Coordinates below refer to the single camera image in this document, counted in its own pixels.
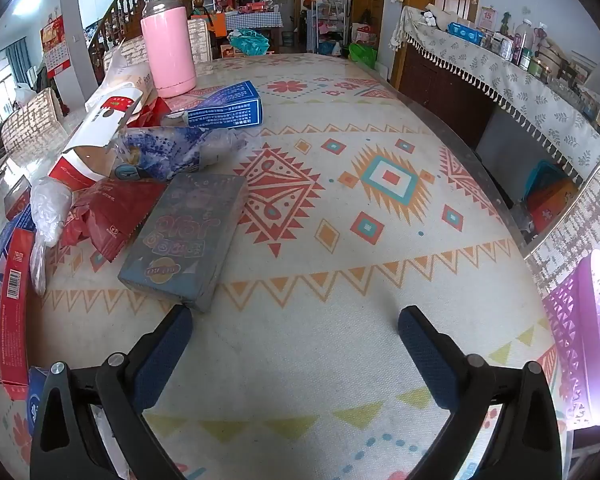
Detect blue white paper box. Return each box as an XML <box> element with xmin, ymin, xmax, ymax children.
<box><xmin>162</xmin><ymin>80</ymin><xmax>264</xmax><ymax>131</ymax></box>

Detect patterned tablecloth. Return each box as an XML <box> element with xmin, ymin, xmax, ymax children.
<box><xmin>0</xmin><ymin>52</ymin><xmax>576</xmax><ymax>480</ymax></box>

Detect red plastic wrapper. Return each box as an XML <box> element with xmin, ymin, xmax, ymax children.
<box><xmin>130</xmin><ymin>97</ymin><xmax>173</xmax><ymax>128</ymax></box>

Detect blue checkered table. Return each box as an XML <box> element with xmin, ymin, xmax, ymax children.
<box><xmin>225</xmin><ymin>12</ymin><xmax>285</xmax><ymax>53</ymax></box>

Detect white red carton box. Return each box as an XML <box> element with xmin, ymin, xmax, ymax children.
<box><xmin>48</xmin><ymin>81</ymin><xmax>144</xmax><ymax>181</ymax></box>

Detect red wall calendar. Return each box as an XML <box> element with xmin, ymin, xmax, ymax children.
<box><xmin>40</xmin><ymin>15</ymin><xmax>72</xmax><ymax>78</ymax></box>

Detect blue white packet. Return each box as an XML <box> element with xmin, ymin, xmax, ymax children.
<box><xmin>26</xmin><ymin>366</ymin><xmax>51</xmax><ymax>436</ymax></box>

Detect leaf print sideboard cloth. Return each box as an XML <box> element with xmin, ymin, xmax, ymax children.
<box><xmin>390</xmin><ymin>6</ymin><xmax>600</xmax><ymax>183</ymax></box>

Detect clear plastic bag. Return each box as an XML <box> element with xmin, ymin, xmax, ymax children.
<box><xmin>29</xmin><ymin>177</ymin><xmax>73</xmax><ymax>296</ymax></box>

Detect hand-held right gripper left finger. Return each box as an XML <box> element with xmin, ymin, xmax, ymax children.
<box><xmin>30</xmin><ymin>304</ymin><xmax>195</xmax><ymax>480</ymax></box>

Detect purple plastic basket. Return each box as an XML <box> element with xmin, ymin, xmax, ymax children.
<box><xmin>542</xmin><ymin>249</ymin><xmax>600</xmax><ymax>431</ymax></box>

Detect dark wooden sideboard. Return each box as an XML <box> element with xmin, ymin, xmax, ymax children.
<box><xmin>397</xmin><ymin>42</ymin><xmax>501</xmax><ymax>148</ymax></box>

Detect grey blue card box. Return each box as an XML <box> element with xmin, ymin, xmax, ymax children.
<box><xmin>118</xmin><ymin>172</ymin><xmax>249</xmax><ymax>312</ymax></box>

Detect wooden staircase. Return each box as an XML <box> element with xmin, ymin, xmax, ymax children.
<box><xmin>82</xmin><ymin>0</ymin><xmax>246</xmax><ymax>86</ymax></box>

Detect clear plastic bottle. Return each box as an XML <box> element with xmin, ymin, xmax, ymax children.
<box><xmin>514</xmin><ymin>19</ymin><xmax>533</xmax><ymax>63</ymax></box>

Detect pink thermos bottle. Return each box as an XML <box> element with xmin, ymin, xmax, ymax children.
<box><xmin>140</xmin><ymin>0</ymin><xmax>197</xmax><ymax>98</ymax></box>

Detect white rack shelf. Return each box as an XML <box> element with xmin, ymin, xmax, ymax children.
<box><xmin>305</xmin><ymin>0</ymin><xmax>353</xmax><ymax>56</ymax></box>

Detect teal plastic bag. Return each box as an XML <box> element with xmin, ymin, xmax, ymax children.
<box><xmin>228</xmin><ymin>29</ymin><xmax>272</xmax><ymax>57</ymax></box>

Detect red foil snack packet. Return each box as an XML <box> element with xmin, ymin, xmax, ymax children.
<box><xmin>60</xmin><ymin>177</ymin><xmax>168</xmax><ymax>263</ymax></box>

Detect green bag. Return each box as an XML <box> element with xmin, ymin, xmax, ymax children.
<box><xmin>348</xmin><ymin>42</ymin><xmax>378</xmax><ymax>66</ymax></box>

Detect blue patterned plastic wrapper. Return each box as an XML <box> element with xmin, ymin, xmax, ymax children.
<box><xmin>107</xmin><ymin>125</ymin><xmax>248</xmax><ymax>183</ymax></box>

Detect chair with woven cover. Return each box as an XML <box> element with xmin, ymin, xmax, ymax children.
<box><xmin>1</xmin><ymin>87</ymin><xmax>68</xmax><ymax>156</ymax></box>
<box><xmin>102</xmin><ymin>35</ymin><xmax>148</xmax><ymax>73</ymax></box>
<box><xmin>187</xmin><ymin>17</ymin><xmax>213</xmax><ymax>61</ymax></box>
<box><xmin>525</xmin><ymin>155</ymin><xmax>600</xmax><ymax>301</ymax></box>

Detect blue window curtain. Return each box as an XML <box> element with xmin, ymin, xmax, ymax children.
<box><xmin>5</xmin><ymin>40</ymin><xmax>33</xmax><ymax>86</ymax></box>

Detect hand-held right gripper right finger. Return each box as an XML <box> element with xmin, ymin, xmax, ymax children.
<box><xmin>398</xmin><ymin>306</ymin><xmax>563</xmax><ymax>480</ymax></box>

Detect red barcode box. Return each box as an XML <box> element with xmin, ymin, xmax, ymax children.
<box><xmin>0</xmin><ymin>227</ymin><xmax>36</xmax><ymax>401</ymax></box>

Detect blue tissue pack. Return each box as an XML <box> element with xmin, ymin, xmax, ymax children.
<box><xmin>447</xmin><ymin>22</ymin><xmax>485</xmax><ymax>43</ymax></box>

